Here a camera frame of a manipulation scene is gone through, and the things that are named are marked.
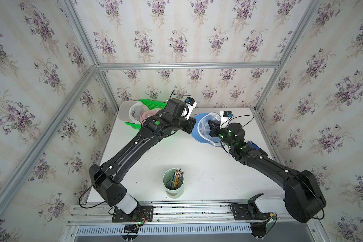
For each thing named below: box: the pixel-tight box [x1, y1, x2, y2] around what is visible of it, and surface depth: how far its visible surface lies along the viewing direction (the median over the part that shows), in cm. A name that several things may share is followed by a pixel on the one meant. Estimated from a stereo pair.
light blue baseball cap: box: [190, 112, 224, 148], surface depth 76 cm
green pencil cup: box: [162, 167, 185, 200], surface depth 74 cm
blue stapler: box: [247, 140, 265, 152], surface depth 97 cm
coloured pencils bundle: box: [171, 167, 185, 190], surface depth 72 cm
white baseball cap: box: [117, 100, 149, 125], surface depth 109 cm
